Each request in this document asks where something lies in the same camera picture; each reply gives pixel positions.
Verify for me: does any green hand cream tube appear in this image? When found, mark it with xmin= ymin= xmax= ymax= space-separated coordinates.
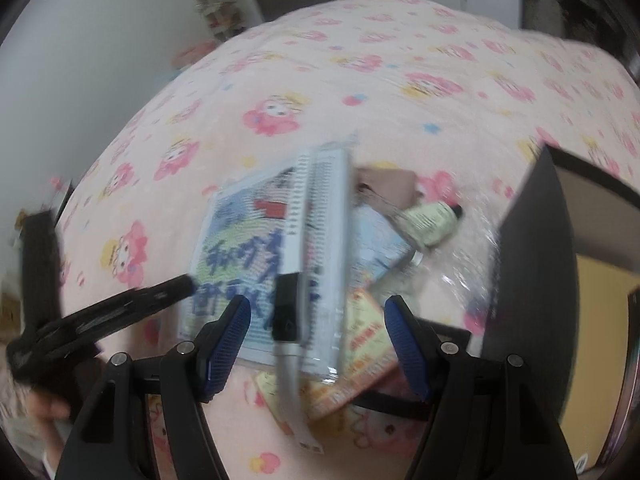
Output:
xmin=402 ymin=202 xmax=463 ymax=247

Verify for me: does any person's left hand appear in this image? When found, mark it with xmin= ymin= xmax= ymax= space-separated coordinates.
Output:
xmin=27 ymin=389 xmax=70 ymax=469

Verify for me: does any yellow envelope in box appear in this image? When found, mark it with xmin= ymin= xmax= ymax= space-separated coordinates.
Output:
xmin=561 ymin=255 xmax=639 ymax=472

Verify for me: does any clear bag with blue card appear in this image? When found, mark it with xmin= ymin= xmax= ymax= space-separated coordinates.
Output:
xmin=350 ymin=190 xmax=431 ymax=289

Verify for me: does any comic pouch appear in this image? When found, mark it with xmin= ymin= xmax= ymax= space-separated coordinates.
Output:
xmin=177 ymin=143 xmax=352 ymax=382

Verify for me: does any white smartwatch with band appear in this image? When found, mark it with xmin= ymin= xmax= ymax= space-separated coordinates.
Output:
xmin=271 ymin=272 xmax=323 ymax=454

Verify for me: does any black storage box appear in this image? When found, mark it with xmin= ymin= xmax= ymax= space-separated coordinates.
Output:
xmin=480 ymin=146 xmax=639 ymax=479

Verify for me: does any pink cartoon blanket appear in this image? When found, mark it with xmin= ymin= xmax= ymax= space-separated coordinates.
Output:
xmin=0 ymin=0 xmax=640 ymax=480

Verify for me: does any beige fabric pouch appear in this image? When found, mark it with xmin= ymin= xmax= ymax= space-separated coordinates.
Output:
xmin=357 ymin=167 xmax=419 ymax=210

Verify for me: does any white shelf with trinkets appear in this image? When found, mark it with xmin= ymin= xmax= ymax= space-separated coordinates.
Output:
xmin=194 ymin=0 xmax=264 ymax=42

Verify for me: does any orange red card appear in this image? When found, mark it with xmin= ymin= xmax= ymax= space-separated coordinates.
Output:
xmin=252 ymin=286 xmax=402 ymax=424

